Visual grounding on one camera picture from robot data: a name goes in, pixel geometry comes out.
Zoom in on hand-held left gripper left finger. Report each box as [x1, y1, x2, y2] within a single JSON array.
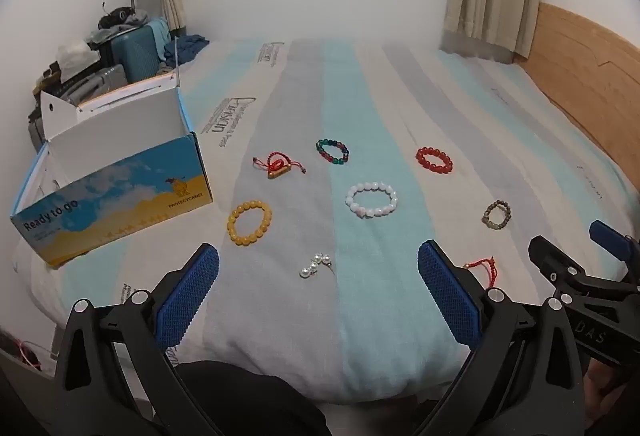
[[51, 243, 221, 436]]

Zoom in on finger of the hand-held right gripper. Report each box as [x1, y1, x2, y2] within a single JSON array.
[[528, 236, 640, 311], [589, 220, 640, 284]]

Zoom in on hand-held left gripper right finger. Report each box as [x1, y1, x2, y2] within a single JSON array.
[[417, 239, 587, 436]]

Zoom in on thin red cord bracelet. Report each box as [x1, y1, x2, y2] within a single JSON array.
[[462, 257, 497, 289]]

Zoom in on brown wooden bead bracelet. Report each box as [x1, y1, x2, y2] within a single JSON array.
[[482, 200, 513, 227]]

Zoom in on blue and yellow cardboard box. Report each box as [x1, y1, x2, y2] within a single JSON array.
[[10, 68, 216, 269]]

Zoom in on white pink bead bracelet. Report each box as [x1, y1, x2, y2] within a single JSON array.
[[344, 182, 399, 219]]

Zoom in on red bead bracelet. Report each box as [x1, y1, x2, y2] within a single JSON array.
[[415, 146, 455, 173]]

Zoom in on red cord bracelet wooden tube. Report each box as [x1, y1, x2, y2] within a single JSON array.
[[252, 153, 307, 180]]

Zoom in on person's right hand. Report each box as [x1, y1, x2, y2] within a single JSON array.
[[582, 357, 640, 417]]

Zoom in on person's dark pants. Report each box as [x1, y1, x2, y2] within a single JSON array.
[[175, 358, 333, 436]]

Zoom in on wooden headboard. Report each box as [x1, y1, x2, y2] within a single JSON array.
[[512, 2, 640, 191]]

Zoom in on grey suitcase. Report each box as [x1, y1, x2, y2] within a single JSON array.
[[27, 63, 128, 151]]

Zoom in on teal suitcase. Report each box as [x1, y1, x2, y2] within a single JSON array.
[[111, 23, 168, 84]]

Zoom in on dark blue clothes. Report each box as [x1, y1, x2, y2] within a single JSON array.
[[165, 34, 210, 65]]

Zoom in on light blue towel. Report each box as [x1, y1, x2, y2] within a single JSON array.
[[147, 18, 171, 61]]

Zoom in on white plastic bag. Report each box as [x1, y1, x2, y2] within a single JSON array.
[[54, 40, 101, 79]]

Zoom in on pile of dark grey clothes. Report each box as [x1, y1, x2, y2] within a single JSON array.
[[85, 7, 151, 49]]

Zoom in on yellow bead bracelet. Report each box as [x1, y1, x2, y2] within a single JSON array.
[[227, 200, 273, 245]]

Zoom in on pink cable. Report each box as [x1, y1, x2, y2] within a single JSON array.
[[15, 340, 47, 369]]

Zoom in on multicolour glass bead bracelet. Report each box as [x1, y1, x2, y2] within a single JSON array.
[[315, 139, 349, 166]]

